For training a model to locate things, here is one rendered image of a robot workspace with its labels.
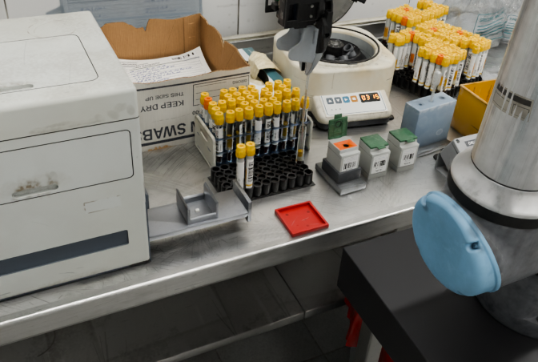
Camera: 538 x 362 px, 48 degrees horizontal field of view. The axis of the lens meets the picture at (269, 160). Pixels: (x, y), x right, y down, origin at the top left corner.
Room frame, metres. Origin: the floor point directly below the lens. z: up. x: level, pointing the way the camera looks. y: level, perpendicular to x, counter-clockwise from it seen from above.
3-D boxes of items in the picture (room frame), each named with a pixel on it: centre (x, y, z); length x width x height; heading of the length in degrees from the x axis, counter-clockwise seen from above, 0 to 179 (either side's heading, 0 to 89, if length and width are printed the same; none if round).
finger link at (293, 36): (0.92, -0.03, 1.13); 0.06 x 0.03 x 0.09; 118
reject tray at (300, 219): (0.78, -0.06, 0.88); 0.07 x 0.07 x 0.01; 27
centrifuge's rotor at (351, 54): (1.25, -0.13, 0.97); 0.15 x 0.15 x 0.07
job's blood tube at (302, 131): (0.92, -0.06, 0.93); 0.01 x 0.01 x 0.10
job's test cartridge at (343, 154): (0.91, -0.13, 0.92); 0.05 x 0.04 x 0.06; 30
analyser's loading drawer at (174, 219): (0.73, 0.13, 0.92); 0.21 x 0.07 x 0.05; 117
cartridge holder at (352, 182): (0.91, -0.13, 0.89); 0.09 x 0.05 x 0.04; 30
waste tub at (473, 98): (1.10, -0.47, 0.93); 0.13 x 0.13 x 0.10; 25
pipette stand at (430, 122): (1.05, -0.31, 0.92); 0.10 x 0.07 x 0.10; 124
